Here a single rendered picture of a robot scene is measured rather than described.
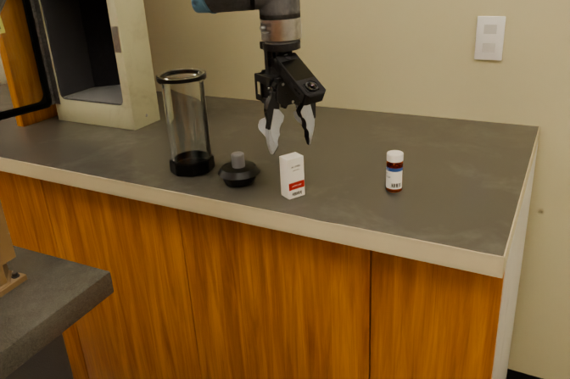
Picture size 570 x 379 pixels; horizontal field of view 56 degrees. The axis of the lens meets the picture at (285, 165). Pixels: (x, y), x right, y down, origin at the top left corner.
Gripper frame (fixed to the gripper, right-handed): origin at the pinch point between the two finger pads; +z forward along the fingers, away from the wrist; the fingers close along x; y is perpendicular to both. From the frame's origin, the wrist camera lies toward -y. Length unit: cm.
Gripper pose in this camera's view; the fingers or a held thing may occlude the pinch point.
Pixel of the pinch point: (292, 145)
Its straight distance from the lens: 105.7
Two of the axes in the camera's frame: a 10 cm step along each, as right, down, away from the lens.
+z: 0.5, 9.3, 3.8
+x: -8.4, 2.4, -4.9
